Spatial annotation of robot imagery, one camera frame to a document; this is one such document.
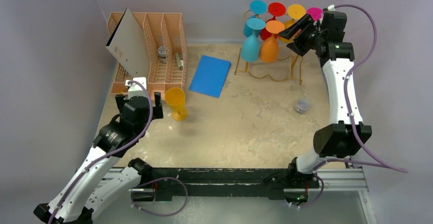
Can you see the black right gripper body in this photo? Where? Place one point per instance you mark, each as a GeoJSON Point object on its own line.
{"type": "Point", "coordinates": [302, 38]}

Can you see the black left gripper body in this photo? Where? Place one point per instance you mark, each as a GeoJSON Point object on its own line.
{"type": "Point", "coordinates": [141, 127]}

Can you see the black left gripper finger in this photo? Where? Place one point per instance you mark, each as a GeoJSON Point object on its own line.
{"type": "Point", "coordinates": [157, 109]}
{"type": "Point", "coordinates": [120, 101]}

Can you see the yellow front wine glass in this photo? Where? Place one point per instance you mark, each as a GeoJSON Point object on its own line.
{"type": "Point", "coordinates": [175, 99]}

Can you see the yellow wine glass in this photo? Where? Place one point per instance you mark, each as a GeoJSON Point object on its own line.
{"type": "Point", "coordinates": [175, 99]}
{"type": "Point", "coordinates": [295, 12]}

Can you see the orange wine glass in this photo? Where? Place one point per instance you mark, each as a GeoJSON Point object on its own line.
{"type": "Point", "coordinates": [270, 47]}

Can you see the light blue front wine glass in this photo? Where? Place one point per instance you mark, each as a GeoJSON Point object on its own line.
{"type": "Point", "coordinates": [251, 46]}

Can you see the light blue wine glass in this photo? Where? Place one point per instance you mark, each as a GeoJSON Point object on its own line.
{"type": "Point", "coordinates": [251, 46]}
{"type": "Point", "coordinates": [256, 7]}

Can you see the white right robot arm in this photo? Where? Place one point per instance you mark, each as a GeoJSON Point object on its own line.
{"type": "Point", "coordinates": [346, 132]}

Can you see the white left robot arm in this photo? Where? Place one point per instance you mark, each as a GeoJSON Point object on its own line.
{"type": "Point", "coordinates": [82, 200]}

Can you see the yellow rear wine glass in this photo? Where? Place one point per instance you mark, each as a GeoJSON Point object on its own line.
{"type": "Point", "coordinates": [295, 12]}

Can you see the magenta wine glass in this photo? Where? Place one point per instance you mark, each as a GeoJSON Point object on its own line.
{"type": "Point", "coordinates": [315, 12]}

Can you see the red wine glass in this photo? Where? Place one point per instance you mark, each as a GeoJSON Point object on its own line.
{"type": "Point", "coordinates": [276, 9]}

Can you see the gold metal wine glass rack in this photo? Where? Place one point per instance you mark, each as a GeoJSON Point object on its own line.
{"type": "Point", "coordinates": [283, 69]}

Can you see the light blue rear wine glass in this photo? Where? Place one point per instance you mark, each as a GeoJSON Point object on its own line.
{"type": "Point", "coordinates": [256, 7]}

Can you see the grey board in organizer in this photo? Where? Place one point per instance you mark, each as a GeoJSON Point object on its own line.
{"type": "Point", "coordinates": [127, 43]}

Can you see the blue notebook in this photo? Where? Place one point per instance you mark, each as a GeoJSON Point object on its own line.
{"type": "Point", "coordinates": [210, 76]}

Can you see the small jar in organizer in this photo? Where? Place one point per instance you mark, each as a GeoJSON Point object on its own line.
{"type": "Point", "coordinates": [162, 54]}

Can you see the pink plastic file organizer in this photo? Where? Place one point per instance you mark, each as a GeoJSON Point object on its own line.
{"type": "Point", "coordinates": [165, 29]}

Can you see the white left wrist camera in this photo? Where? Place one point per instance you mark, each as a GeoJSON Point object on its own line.
{"type": "Point", "coordinates": [137, 87]}

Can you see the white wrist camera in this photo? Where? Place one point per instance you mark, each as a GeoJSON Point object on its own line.
{"type": "Point", "coordinates": [137, 87]}
{"type": "Point", "coordinates": [330, 8]}

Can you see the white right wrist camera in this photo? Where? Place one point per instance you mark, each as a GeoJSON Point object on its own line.
{"type": "Point", "coordinates": [330, 8]}

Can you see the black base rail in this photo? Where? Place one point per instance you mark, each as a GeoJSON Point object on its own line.
{"type": "Point", "coordinates": [271, 183]}

